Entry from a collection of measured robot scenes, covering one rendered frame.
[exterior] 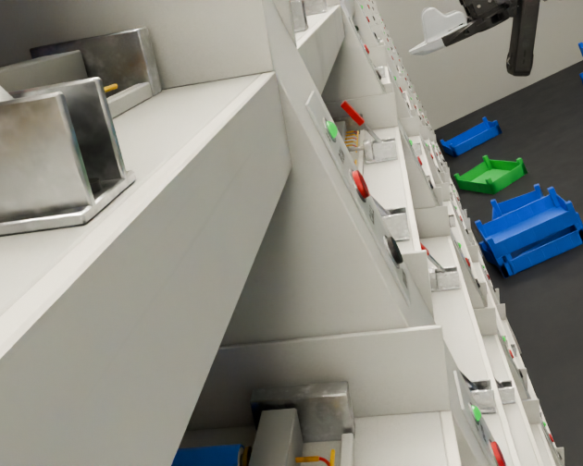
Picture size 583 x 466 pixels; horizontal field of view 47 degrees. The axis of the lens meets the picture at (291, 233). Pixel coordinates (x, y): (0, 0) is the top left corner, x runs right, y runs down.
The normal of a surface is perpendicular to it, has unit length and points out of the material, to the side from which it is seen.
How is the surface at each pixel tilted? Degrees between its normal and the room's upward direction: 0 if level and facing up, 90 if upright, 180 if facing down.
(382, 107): 90
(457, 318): 18
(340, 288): 90
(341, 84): 90
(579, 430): 0
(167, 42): 90
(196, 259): 108
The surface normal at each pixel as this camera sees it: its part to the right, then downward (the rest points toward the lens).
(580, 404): -0.47, -0.84
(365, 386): -0.11, 0.36
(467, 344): -0.17, -0.92
